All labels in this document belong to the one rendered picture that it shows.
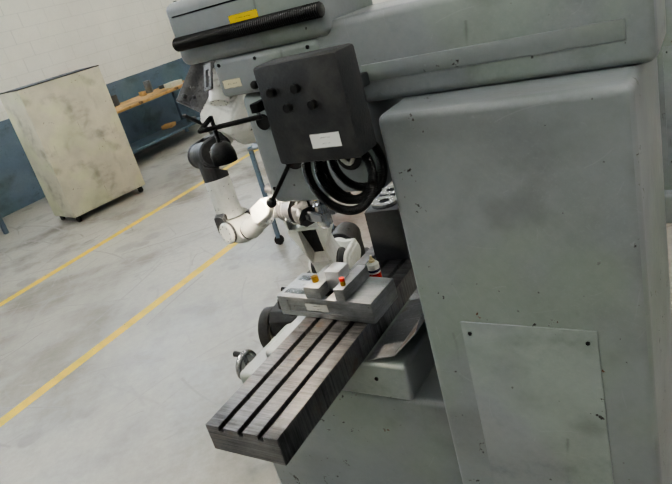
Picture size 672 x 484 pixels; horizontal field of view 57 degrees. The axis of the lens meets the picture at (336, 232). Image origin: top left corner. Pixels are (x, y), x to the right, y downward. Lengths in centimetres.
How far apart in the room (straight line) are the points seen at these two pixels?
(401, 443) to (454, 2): 126
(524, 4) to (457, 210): 42
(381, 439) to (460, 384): 47
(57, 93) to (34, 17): 287
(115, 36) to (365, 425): 983
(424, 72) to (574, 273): 53
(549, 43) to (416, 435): 115
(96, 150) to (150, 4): 461
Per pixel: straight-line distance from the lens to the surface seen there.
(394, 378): 178
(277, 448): 153
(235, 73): 164
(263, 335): 273
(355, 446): 208
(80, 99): 785
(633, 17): 128
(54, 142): 768
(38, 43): 1038
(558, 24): 130
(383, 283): 185
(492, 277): 139
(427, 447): 193
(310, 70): 121
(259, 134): 168
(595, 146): 122
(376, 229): 210
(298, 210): 180
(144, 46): 1160
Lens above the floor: 185
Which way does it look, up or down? 22 degrees down
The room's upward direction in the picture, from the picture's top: 16 degrees counter-clockwise
